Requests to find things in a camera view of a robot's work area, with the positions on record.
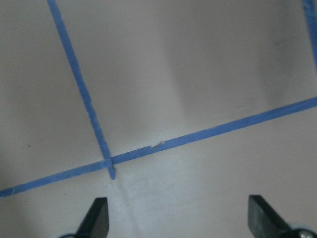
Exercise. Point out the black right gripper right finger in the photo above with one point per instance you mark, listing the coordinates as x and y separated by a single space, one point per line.
265 222

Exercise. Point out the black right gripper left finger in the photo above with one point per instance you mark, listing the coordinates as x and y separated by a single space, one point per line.
96 222

